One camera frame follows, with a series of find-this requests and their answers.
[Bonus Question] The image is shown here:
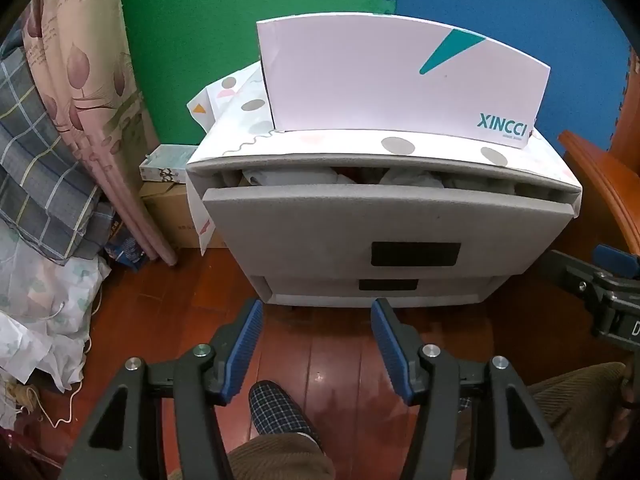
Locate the person's right leg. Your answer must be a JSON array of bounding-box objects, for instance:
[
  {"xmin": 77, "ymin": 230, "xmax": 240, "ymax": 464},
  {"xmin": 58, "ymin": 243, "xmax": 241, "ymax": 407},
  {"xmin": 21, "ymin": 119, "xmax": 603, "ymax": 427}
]
[{"xmin": 525, "ymin": 361, "xmax": 628, "ymax": 480}]

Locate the white shoe box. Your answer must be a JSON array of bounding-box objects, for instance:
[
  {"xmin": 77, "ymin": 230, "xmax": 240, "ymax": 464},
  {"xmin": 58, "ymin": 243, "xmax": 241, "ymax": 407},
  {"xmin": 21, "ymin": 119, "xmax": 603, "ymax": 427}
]
[{"xmin": 256, "ymin": 11, "xmax": 552, "ymax": 150}]

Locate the blue foam mat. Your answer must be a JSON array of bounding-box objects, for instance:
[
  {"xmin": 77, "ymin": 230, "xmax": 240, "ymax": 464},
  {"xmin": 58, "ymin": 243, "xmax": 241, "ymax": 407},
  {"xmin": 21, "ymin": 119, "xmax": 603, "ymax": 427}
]
[{"xmin": 385, "ymin": 0, "xmax": 640, "ymax": 153}]

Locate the orange wooden furniture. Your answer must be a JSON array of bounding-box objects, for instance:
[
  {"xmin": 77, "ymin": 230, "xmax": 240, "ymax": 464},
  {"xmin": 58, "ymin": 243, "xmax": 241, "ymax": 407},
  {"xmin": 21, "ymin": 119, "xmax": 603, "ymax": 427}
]
[{"xmin": 557, "ymin": 130, "xmax": 640, "ymax": 256}]

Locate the brown cardboard box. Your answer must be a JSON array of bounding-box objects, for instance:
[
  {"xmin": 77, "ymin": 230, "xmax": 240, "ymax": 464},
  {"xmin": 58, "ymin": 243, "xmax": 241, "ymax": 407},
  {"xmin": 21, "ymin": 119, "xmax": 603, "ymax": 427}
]
[{"xmin": 140, "ymin": 180, "xmax": 226, "ymax": 251}]

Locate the person's leg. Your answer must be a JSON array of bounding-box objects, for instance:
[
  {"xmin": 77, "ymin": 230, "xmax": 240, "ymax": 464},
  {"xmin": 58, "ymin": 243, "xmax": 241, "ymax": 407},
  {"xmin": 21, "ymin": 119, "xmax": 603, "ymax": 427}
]
[
  {"xmin": 227, "ymin": 432, "xmax": 336, "ymax": 480},
  {"xmin": 525, "ymin": 361, "xmax": 628, "ymax": 480}
]

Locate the blue packet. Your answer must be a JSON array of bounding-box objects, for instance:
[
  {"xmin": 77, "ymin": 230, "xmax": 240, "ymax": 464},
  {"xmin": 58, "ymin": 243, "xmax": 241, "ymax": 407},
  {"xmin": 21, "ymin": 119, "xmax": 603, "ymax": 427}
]
[{"xmin": 105, "ymin": 220, "xmax": 151, "ymax": 273}]

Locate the plaid slipper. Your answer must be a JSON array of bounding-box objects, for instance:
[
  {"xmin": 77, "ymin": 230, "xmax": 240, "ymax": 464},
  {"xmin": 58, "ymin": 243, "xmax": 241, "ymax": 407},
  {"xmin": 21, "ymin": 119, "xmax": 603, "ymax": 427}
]
[{"xmin": 248, "ymin": 381, "xmax": 323, "ymax": 448}]

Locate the small teal white box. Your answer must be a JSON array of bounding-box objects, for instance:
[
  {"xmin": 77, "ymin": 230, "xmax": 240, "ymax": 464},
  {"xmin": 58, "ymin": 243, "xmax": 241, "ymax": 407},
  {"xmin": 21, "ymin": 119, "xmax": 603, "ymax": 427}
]
[{"xmin": 139, "ymin": 144, "xmax": 201, "ymax": 183}]

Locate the patterned white cover cloth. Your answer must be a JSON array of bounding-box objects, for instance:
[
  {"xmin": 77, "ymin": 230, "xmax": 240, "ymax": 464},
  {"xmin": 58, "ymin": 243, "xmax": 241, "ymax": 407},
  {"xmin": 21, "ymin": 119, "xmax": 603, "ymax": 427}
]
[{"xmin": 186, "ymin": 62, "xmax": 581, "ymax": 256}]

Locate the green foam mat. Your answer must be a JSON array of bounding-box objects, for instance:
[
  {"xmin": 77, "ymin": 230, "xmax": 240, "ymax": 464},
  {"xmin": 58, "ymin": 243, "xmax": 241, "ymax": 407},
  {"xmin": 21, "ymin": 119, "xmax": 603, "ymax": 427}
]
[{"xmin": 117, "ymin": 0, "xmax": 401, "ymax": 147}]

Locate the pink floral fabric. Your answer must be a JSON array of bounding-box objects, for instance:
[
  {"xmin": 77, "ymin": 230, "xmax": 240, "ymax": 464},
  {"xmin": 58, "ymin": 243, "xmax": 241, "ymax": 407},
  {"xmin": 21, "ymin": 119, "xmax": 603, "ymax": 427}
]
[{"xmin": 15, "ymin": 0, "xmax": 178, "ymax": 267}]

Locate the grey shallow drawer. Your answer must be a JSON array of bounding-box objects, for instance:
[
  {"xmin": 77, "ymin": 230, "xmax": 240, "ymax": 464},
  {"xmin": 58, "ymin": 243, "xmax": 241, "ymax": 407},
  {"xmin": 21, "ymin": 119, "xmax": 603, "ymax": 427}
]
[{"xmin": 250, "ymin": 274, "xmax": 501, "ymax": 306}]

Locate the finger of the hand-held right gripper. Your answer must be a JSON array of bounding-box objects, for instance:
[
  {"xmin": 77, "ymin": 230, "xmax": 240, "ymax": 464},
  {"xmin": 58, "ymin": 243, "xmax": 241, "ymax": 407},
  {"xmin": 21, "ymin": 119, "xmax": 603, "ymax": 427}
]
[
  {"xmin": 539, "ymin": 249, "xmax": 608, "ymax": 307},
  {"xmin": 594, "ymin": 244, "xmax": 640, "ymax": 280}
]

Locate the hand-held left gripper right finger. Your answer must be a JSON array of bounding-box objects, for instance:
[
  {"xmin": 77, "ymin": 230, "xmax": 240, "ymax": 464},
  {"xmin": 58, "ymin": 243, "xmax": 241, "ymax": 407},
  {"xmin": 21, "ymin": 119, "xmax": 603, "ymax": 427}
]
[{"xmin": 371, "ymin": 297, "xmax": 576, "ymax": 480}]

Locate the person's left leg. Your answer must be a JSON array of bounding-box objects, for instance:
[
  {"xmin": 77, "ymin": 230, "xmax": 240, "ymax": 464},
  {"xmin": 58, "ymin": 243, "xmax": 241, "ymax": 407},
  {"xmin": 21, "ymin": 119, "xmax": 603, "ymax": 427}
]
[{"xmin": 227, "ymin": 432, "xmax": 336, "ymax": 480}]

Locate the grey plaid blanket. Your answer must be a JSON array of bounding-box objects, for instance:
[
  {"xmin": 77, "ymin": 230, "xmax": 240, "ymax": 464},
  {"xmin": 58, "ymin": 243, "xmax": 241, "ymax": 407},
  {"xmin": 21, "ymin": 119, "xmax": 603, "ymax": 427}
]
[{"xmin": 0, "ymin": 35, "xmax": 116, "ymax": 266}]

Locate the grey drawer cabinet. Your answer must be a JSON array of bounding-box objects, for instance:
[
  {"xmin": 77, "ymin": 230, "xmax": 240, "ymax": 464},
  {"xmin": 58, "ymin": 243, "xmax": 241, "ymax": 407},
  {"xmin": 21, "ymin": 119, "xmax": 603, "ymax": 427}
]
[{"xmin": 186, "ymin": 125, "xmax": 583, "ymax": 308}]

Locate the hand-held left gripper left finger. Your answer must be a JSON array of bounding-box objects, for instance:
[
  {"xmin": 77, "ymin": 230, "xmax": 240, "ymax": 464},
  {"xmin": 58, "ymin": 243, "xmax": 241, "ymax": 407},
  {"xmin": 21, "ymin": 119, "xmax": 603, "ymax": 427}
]
[{"xmin": 60, "ymin": 299, "xmax": 265, "ymax": 480}]

